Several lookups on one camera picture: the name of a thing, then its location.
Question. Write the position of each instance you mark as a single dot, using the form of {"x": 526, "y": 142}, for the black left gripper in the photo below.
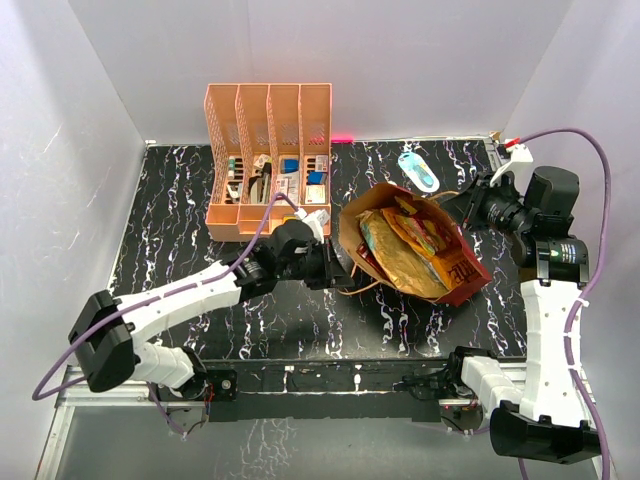
{"x": 338, "y": 275}

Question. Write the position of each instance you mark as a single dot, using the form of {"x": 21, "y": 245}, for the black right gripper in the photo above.
{"x": 482, "y": 192}

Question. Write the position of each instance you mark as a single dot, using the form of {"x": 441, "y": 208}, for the red brown paper bag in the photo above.
{"x": 381, "y": 196}

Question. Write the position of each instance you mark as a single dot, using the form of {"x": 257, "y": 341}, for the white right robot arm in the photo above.
{"x": 545, "y": 419}

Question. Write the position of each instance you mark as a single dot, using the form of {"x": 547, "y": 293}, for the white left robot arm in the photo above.
{"x": 112, "y": 336}

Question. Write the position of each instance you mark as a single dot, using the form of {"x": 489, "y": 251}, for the orange snack packet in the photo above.
{"x": 434, "y": 238}

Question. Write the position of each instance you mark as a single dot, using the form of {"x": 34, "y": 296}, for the gold snack packet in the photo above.
{"x": 406, "y": 270}

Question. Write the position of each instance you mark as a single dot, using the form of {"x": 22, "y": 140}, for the blue white packaged item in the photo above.
{"x": 417, "y": 170}

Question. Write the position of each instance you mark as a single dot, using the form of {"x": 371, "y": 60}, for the white flat box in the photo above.
{"x": 316, "y": 195}

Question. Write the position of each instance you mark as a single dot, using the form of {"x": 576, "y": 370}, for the blue grey eraser right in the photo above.
{"x": 317, "y": 178}

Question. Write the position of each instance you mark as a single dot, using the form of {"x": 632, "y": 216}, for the blue grey eraser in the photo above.
{"x": 317, "y": 178}
{"x": 289, "y": 165}

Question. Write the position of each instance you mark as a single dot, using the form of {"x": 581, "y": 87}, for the white red label packet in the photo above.
{"x": 289, "y": 184}

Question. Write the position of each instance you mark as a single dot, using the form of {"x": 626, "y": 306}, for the white red small box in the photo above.
{"x": 321, "y": 163}

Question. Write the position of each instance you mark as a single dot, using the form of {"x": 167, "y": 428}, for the grey black stapler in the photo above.
{"x": 259, "y": 185}

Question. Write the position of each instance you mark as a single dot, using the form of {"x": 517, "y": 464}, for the blue grey eraser back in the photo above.
{"x": 289, "y": 165}

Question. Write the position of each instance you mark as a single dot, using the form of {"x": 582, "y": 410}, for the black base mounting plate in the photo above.
{"x": 421, "y": 390}

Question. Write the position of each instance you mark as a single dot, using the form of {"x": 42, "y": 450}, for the peach plastic desk organizer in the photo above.
{"x": 271, "y": 147}

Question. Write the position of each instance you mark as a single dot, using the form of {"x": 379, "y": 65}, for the white glue stick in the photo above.
{"x": 231, "y": 168}

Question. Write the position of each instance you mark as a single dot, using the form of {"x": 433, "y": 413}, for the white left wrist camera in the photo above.
{"x": 316, "y": 220}

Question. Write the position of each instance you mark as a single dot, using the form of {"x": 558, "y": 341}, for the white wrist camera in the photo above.
{"x": 511, "y": 156}
{"x": 316, "y": 220}

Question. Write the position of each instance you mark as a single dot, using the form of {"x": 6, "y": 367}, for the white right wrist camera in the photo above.
{"x": 511, "y": 156}

